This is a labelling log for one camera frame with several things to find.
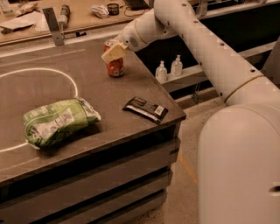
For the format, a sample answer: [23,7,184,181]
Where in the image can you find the white crumpled packet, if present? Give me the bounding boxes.
[90,5,109,18]

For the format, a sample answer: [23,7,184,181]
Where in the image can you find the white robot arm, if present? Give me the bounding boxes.
[102,0,280,224]

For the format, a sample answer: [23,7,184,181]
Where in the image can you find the black mesh cup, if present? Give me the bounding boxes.
[107,3,119,16]

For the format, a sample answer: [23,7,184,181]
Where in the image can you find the white paper sheets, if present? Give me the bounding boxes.
[0,11,49,32]

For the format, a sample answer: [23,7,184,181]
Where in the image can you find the grey cylindrical tool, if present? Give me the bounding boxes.
[58,4,70,30]

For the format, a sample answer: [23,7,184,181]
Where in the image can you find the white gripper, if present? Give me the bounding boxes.
[101,20,146,63]

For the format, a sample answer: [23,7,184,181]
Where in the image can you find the black snack bar wrapper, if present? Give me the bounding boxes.
[122,96,168,124]

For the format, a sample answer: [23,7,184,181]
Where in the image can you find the red coke can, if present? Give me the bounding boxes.
[104,39,124,77]

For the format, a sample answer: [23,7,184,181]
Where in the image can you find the grey metal bracket left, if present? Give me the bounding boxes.
[43,8,64,46]

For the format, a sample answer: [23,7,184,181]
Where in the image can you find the grey metal shelf rail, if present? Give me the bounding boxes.
[162,41,277,93]

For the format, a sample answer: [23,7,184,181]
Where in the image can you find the clear sanitizer bottle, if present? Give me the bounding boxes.
[155,60,167,83]
[171,55,183,76]

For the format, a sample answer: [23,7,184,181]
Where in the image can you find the right clear sanitizer bottle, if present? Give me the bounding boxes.
[171,55,183,76]

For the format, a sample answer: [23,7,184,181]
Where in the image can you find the left clear sanitizer bottle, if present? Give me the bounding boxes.
[155,60,167,83]

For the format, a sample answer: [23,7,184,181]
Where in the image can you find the green jalapeno chip bag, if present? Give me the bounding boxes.
[23,96,102,149]

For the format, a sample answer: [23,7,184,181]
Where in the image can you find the grey metal bracket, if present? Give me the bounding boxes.
[196,0,208,17]
[43,8,64,46]

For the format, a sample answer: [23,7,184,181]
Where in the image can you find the grey metal bracket right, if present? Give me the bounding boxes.
[196,0,208,17]

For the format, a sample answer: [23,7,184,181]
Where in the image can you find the black keyboard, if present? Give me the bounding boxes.
[123,0,149,11]

